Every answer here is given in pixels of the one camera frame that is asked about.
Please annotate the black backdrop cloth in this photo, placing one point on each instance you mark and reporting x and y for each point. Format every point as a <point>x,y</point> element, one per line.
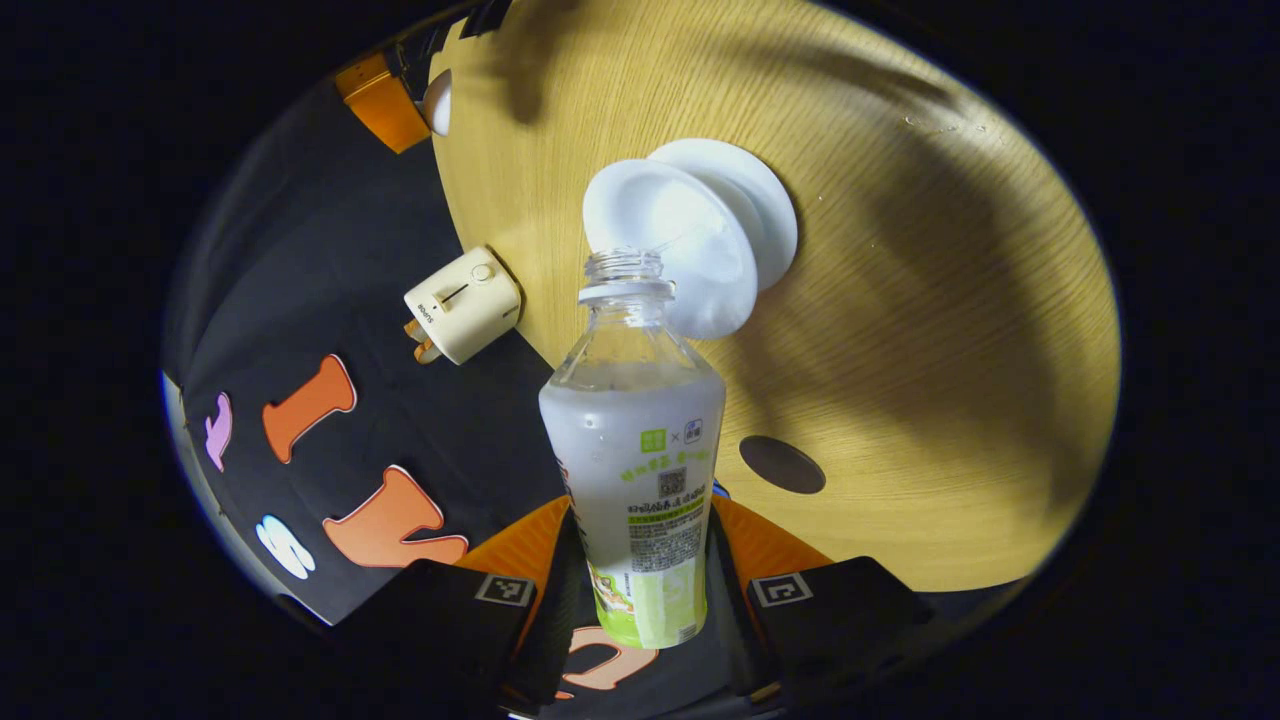
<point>330,250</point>

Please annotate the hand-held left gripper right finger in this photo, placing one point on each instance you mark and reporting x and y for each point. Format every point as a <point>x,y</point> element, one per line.
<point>730,620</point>

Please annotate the clear green label water bottle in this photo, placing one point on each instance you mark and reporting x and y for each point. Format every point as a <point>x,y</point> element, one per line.
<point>630,450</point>

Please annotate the white teacup lid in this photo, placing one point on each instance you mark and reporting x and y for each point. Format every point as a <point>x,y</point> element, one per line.
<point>439,100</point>

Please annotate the white teacup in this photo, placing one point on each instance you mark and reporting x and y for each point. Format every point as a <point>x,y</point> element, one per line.
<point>640,210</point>

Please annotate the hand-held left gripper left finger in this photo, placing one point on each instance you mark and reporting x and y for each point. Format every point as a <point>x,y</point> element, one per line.
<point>560,620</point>

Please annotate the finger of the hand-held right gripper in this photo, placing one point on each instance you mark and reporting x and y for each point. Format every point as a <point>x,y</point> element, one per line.
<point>380,100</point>

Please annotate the cream white toaster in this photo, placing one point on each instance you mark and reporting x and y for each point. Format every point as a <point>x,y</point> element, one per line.
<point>470,305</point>

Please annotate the white saucer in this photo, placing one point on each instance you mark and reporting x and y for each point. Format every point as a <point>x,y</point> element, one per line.
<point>765,210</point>

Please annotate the toasted bread slice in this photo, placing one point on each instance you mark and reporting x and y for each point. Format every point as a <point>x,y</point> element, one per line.
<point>414,329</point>
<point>428,351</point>

